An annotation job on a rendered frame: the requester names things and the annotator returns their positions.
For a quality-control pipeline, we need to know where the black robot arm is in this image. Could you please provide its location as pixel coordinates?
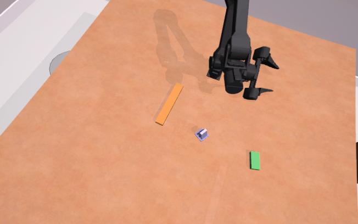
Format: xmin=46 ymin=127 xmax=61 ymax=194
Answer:
xmin=206 ymin=0 xmax=251 ymax=94

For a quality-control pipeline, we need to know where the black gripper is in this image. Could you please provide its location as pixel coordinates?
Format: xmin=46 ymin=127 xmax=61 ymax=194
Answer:
xmin=242 ymin=47 xmax=279 ymax=100

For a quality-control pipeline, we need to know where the green rectangular block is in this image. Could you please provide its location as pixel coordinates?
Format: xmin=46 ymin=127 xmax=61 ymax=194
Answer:
xmin=249 ymin=151 xmax=260 ymax=170

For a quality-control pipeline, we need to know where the orange bar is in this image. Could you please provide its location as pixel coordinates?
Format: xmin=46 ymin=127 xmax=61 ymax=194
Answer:
xmin=155 ymin=83 xmax=183 ymax=126

